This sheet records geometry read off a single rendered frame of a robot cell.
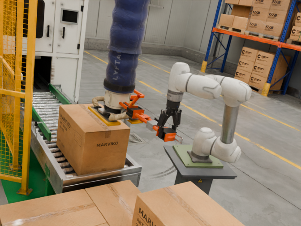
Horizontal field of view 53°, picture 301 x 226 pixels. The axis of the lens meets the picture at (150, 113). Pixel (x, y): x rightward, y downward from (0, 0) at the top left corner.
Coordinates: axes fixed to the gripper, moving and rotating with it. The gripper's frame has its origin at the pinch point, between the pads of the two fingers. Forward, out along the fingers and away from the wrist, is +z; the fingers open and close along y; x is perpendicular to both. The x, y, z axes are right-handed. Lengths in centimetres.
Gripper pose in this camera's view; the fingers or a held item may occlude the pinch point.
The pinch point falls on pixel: (166, 132)
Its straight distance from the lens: 176.4
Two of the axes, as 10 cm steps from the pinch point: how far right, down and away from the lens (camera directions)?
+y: -8.2, 0.5, -5.8
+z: -1.8, 9.3, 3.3
